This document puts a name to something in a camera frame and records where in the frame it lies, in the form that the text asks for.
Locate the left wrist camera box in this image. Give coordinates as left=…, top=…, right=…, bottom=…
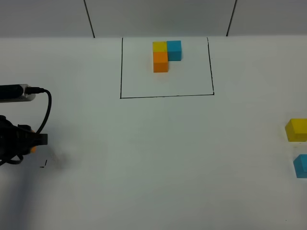
left=0, top=84, right=35, bottom=103

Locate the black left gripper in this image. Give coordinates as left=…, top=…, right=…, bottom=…
left=0, top=115, right=48, bottom=165

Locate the black left camera cable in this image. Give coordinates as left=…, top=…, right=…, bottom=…
left=0, top=86, right=52, bottom=166

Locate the template yellow cube block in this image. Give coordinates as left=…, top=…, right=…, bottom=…
left=153, top=41, right=167, bottom=52

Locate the template blue cube block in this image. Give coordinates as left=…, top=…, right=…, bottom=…
left=166, top=40, right=182, bottom=61

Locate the template orange cube block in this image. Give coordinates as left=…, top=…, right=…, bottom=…
left=153, top=52, right=169, bottom=73

